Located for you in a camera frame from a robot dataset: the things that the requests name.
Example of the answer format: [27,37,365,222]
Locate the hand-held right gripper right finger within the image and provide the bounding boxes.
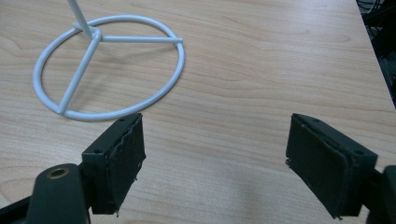
[285,113,378,220]

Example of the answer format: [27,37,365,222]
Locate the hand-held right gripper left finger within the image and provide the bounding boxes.
[81,112,147,217]

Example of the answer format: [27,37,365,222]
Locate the white metal ring-base stand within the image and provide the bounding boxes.
[33,0,186,122]

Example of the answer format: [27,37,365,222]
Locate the black cables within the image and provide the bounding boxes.
[355,0,396,109]

